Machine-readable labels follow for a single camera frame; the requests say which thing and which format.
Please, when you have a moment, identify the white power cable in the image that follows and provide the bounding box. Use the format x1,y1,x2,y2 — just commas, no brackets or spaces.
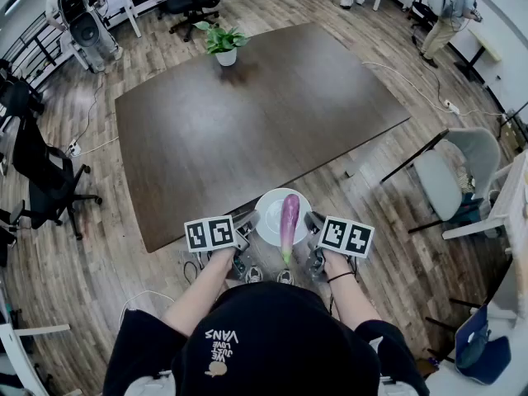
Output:
361,60,507,120
79,135,120,156
118,289,177,330

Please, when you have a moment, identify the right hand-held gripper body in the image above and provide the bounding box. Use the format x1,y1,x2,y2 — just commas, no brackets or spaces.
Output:
304,216,375,282

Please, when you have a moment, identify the person's black printed t-shirt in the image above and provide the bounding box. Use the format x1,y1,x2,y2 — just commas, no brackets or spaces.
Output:
101,280,430,396

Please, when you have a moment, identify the person's right forearm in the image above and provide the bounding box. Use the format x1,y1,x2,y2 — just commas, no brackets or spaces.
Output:
323,252,383,332

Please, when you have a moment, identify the yellow-topped desk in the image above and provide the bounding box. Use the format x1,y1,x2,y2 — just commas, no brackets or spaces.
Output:
452,26,503,83

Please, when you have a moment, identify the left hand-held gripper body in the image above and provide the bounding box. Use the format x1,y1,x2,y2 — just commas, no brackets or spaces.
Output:
183,214,253,281

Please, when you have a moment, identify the white furniture frame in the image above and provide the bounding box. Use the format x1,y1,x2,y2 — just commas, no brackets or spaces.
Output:
0,322,72,396

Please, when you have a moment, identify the green potted plant white pot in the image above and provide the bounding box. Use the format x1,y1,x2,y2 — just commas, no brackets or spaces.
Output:
192,21,252,68

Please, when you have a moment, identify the grey shell chair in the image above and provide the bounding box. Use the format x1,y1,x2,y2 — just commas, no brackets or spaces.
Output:
381,127,502,234

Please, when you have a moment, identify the black metal railing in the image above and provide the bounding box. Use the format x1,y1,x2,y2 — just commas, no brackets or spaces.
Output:
0,10,72,83

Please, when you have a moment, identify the black office chair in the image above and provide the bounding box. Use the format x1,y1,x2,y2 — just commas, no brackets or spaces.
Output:
0,58,45,117
408,0,439,33
155,0,224,43
11,113,103,241

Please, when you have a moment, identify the person's left forearm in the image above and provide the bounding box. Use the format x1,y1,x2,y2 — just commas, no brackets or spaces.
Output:
160,247,236,337

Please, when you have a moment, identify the white shelf unit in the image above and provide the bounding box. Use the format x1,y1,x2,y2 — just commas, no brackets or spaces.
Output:
441,150,528,242

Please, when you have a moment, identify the purple eggplant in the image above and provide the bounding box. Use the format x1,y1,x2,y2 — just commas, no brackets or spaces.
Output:
279,193,301,263

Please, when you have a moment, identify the grey oval carried device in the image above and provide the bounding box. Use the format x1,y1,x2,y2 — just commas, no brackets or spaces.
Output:
57,0,113,72

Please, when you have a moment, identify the white round plate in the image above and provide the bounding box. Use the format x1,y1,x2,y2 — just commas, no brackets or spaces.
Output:
254,187,314,247

